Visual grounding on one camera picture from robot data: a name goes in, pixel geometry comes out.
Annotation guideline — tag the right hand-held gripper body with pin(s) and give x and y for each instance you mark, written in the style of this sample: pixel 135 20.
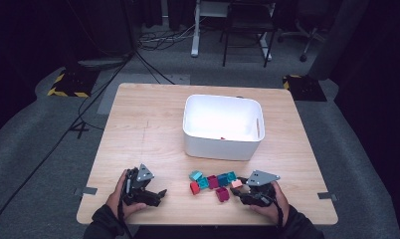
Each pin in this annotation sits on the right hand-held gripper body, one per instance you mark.
pixel 259 195

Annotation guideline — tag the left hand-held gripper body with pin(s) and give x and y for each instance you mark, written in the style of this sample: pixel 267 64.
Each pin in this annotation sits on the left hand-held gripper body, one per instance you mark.
pixel 136 191

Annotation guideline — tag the pink toy block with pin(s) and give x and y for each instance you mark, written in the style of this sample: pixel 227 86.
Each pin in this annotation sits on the pink toy block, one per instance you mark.
pixel 236 183

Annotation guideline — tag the magenta toy block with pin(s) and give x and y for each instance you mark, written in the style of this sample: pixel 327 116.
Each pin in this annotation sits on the magenta toy block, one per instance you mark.
pixel 222 194
pixel 213 181

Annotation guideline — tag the blue toy block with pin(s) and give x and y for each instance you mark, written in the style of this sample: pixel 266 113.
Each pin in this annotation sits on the blue toy block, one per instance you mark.
pixel 223 180

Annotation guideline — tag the white plastic bin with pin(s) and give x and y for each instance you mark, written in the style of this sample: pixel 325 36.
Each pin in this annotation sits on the white plastic bin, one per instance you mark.
pixel 221 149

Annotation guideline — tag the light teal toy block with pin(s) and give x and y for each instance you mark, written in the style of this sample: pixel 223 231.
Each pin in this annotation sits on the light teal toy block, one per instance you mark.
pixel 195 175

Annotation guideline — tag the person's left hand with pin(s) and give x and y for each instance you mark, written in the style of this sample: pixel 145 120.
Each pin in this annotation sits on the person's left hand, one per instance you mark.
pixel 116 202

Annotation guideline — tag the person's right hand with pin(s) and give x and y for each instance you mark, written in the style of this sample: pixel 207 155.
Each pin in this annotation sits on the person's right hand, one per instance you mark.
pixel 277 210

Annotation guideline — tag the grey tape piece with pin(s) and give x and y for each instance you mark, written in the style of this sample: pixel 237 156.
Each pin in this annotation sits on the grey tape piece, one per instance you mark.
pixel 327 195
pixel 89 191

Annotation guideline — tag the black tape cross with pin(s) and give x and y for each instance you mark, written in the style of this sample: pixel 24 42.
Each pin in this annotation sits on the black tape cross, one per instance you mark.
pixel 79 128

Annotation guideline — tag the black yellow striped stand base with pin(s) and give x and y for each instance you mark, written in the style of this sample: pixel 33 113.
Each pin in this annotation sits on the black yellow striped stand base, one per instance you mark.
pixel 304 89
pixel 72 84

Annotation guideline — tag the grey flat stand base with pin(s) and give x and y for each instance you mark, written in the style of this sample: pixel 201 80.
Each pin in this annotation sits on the grey flat stand base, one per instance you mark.
pixel 101 63

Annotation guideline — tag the office chair base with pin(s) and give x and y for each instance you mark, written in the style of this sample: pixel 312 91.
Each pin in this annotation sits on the office chair base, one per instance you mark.
pixel 308 43

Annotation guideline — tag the grey curtain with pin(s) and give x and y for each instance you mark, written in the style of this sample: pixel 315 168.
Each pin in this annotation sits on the grey curtain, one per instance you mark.
pixel 337 43

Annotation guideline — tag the white desk frame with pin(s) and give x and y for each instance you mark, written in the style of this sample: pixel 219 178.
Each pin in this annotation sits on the white desk frame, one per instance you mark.
pixel 195 33

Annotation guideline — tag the black chair frame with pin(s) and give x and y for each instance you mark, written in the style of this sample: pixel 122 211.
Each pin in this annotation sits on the black chair frame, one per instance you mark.
pixel 247 24

